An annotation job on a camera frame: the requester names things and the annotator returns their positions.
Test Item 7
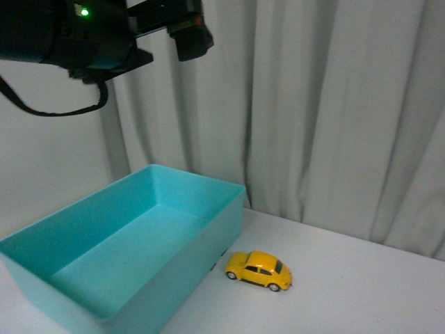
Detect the grey pleated curtain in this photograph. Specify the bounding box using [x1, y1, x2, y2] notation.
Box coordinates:
[1, 1, 444, 260]

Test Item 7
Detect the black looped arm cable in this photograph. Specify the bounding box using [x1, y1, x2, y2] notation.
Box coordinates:
[0, 74, 108, 117]

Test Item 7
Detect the turquoise plastic storage bin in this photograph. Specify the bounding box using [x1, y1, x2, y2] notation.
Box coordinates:
[1, 164, 245, 333]

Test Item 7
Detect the yellow beetle toy car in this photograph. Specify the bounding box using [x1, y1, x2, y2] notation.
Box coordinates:
[225, 250, 293, 292]

